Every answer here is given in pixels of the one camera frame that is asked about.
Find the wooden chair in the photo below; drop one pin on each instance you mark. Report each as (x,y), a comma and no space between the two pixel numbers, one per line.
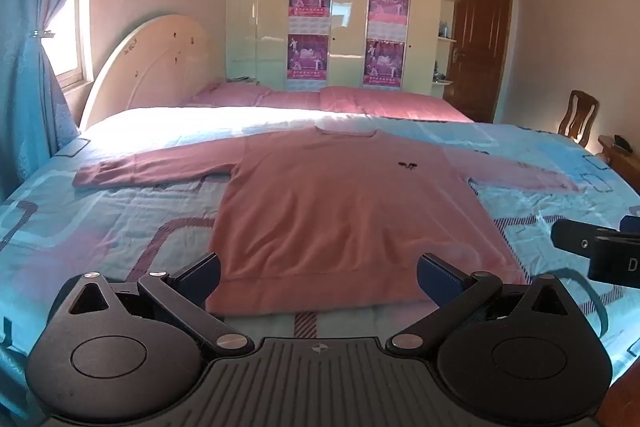
(579,117)

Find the brown wooden door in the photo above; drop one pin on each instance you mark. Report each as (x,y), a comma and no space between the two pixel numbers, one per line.
(480,47)

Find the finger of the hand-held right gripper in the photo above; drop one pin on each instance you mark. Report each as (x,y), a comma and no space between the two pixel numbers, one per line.
(631,224)
(572,239)

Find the blue patterned curtain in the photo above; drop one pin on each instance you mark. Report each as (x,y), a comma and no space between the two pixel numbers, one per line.
(30,97)

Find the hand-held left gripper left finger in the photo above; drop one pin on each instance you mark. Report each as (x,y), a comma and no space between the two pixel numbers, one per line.
(200,279)

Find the wooden side table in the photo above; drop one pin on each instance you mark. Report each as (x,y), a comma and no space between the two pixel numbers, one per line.
(622,162)

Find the white corner shelf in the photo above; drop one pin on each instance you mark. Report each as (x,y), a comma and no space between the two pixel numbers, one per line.
(446,39)

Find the curtain tieback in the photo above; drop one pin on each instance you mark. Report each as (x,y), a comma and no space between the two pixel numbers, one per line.
(42,33)

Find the window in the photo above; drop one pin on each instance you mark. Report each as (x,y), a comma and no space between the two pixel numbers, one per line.
(70,37)

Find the pink pillow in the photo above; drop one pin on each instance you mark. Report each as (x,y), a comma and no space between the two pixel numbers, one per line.
(230,96)

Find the pink long-sleeve sweater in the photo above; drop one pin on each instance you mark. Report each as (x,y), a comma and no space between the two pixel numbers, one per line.
(325,217)

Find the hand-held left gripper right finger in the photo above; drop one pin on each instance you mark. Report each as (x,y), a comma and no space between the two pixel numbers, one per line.
(440,281)

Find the cream round headboard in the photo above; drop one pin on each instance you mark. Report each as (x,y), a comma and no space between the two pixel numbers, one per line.
(150,67)

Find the pink pillows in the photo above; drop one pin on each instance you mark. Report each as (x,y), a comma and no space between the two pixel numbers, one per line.
(390,103)

